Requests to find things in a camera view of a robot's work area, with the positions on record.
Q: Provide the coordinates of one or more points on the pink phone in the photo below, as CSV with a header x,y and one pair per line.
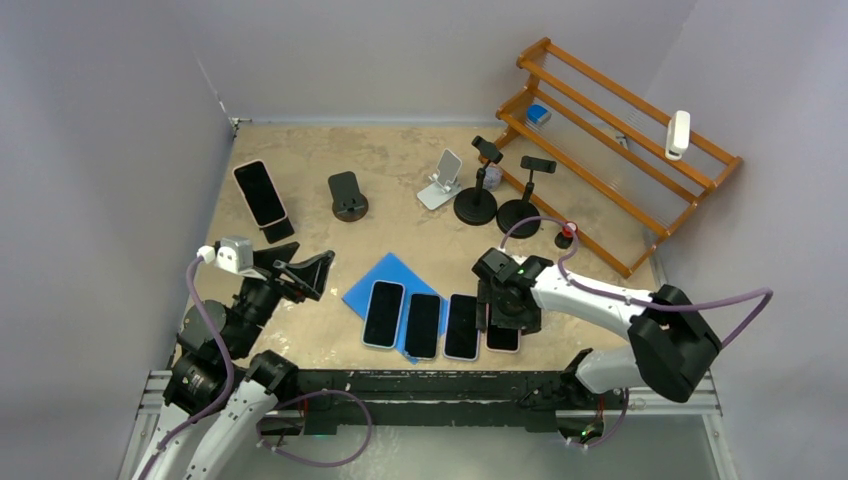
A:
x,y
260,193
500,339

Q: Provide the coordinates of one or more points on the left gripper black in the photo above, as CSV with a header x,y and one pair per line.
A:
x,y
306,276

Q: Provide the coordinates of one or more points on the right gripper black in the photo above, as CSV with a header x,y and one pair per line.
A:
x,y
529,321

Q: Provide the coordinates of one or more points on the blue white eraser block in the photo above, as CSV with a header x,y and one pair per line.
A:
x,y
538,115

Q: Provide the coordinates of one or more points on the light blue phone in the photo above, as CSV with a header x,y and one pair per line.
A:
x,y
383,315

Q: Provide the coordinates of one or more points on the white stapler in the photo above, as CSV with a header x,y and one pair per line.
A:
x,y
677,135

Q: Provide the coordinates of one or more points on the black folding phone stand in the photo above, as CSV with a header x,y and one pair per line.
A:
x,y
278,230

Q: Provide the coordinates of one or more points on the brown round phone stand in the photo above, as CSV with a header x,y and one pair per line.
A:
x,y
348,202

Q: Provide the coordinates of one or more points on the red black knob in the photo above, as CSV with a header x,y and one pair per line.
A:
x,y
567,236

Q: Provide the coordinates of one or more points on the silver phone stand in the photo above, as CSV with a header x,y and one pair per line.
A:
x,y
444,184

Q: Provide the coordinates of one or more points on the blue mat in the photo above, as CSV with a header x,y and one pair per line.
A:
x,y
392,269

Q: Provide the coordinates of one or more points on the black round phone stand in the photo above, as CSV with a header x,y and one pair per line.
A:
x,y
477,206
513,217

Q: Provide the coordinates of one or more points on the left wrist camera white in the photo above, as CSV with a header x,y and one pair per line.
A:
x,y
233,254

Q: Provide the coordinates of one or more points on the orange wooden rack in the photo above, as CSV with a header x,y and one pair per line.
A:
x,y
612,178

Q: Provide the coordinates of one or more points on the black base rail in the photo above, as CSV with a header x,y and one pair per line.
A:
x,y
537,401

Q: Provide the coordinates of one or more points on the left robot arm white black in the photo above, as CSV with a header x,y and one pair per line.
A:
x,y
218,390

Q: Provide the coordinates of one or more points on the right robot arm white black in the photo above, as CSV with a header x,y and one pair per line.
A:
x,y
670,347

